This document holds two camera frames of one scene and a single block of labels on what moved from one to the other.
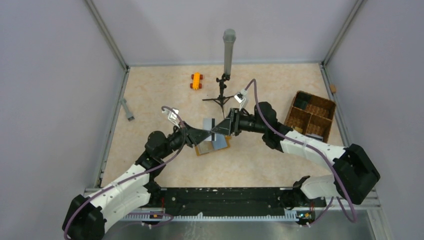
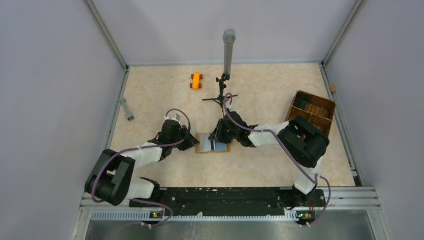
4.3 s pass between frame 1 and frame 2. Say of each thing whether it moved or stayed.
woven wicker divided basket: stayed
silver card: moved
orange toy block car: stayed
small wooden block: stayed
